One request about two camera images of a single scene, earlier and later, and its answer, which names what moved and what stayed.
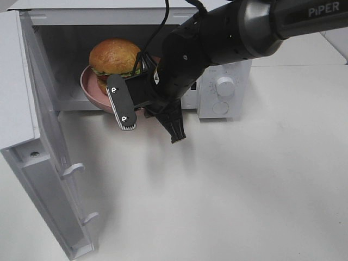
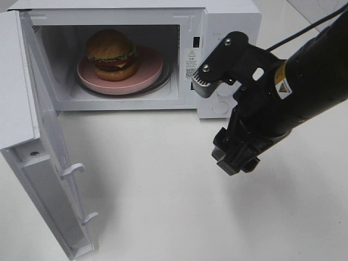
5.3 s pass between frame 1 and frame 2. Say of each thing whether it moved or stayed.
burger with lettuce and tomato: moved
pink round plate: moved
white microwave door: stayed
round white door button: stayed
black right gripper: moved
